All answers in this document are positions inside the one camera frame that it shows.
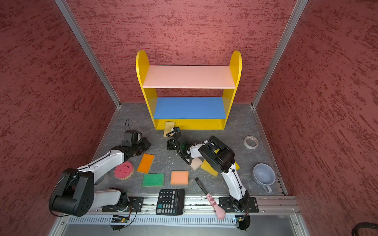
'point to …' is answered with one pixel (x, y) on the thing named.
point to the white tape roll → (251, 142)
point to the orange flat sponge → (145, 163)
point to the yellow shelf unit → (189, 113)
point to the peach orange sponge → (179, 178)
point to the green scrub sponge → (153, 180)
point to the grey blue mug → (265, 175)
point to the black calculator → (171, 201)
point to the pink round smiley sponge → (124, 171)
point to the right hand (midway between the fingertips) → (166, 144)
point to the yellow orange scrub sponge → (168, 126)
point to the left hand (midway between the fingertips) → (152, 145)
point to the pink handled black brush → (220, 212)
